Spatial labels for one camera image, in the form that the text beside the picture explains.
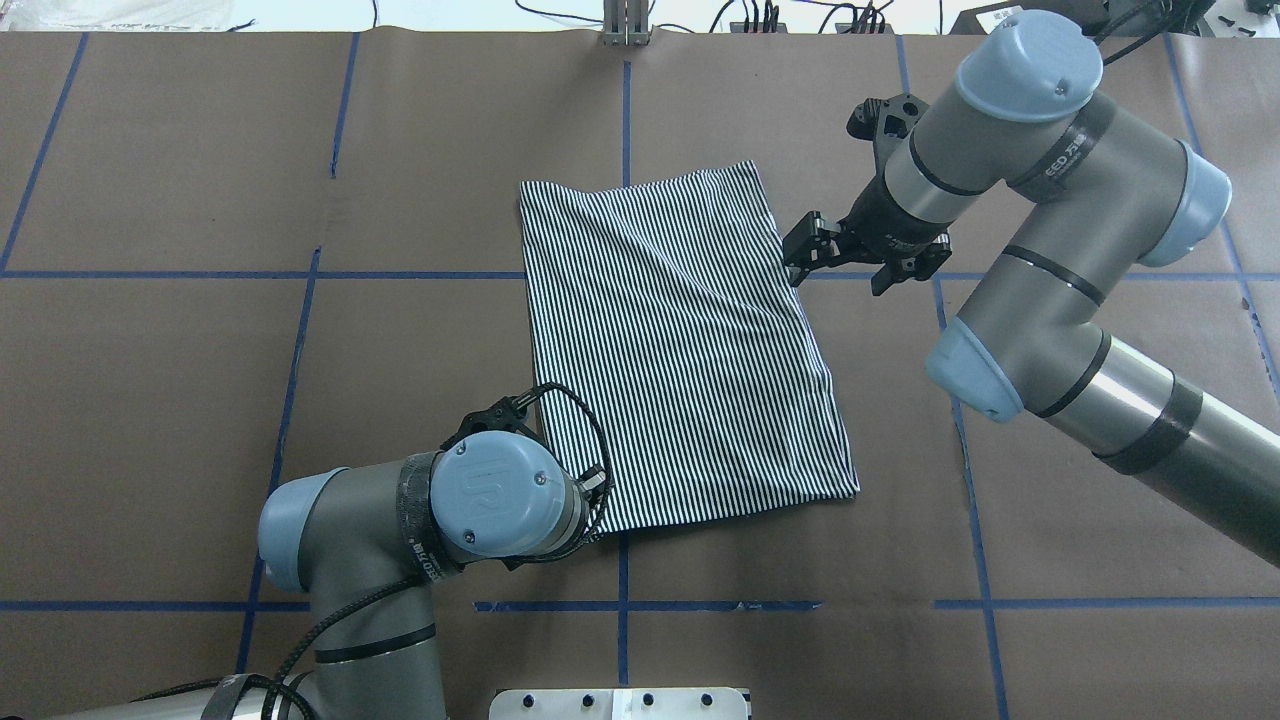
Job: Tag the aluminium frame post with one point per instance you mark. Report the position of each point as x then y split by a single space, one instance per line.
626 23

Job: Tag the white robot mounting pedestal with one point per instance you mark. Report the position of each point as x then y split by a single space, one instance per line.
713 702

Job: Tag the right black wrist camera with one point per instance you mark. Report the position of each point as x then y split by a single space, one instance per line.
885 123

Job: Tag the navy white striped polo shirt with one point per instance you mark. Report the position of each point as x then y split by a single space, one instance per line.
666 309

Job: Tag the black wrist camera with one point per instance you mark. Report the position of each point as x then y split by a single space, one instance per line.
885 123
508 414

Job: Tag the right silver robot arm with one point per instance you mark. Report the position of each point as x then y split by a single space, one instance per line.
1108 191

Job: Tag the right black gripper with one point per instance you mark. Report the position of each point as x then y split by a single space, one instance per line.
881 222

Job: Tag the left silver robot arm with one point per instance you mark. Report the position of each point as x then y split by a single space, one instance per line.
367 546

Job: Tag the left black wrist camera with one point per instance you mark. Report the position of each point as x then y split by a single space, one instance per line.
508 414

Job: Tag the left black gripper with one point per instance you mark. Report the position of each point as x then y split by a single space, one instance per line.
596 494

